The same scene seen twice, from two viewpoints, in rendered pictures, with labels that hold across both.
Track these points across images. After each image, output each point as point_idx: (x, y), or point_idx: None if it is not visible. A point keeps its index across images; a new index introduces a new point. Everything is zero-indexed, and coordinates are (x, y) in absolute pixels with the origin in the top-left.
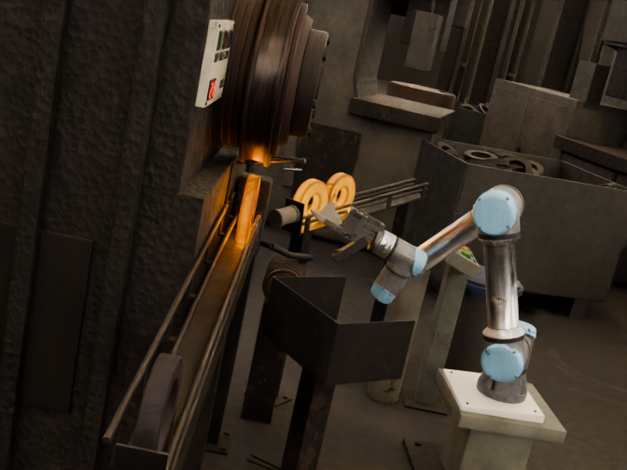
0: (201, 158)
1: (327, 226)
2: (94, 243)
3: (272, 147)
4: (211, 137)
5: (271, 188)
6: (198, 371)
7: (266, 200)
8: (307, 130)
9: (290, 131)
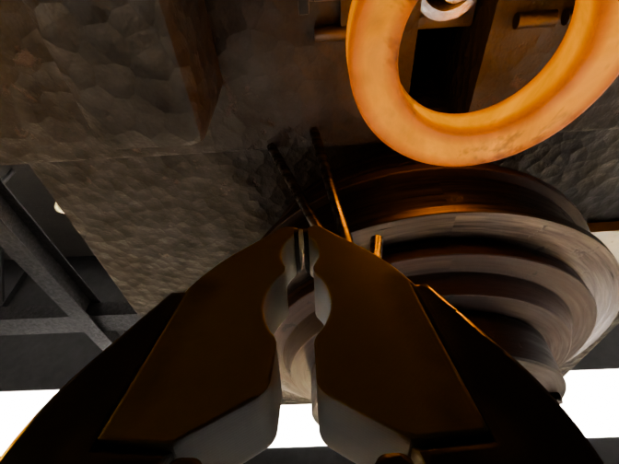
0: (614, 132)
1: (468, 326)
2: None
3: (558, 263)
4: (496, 161)
5: (139, 116)
6: None
7: (179, 61)
8: (548, 367)
9: (512, 319)
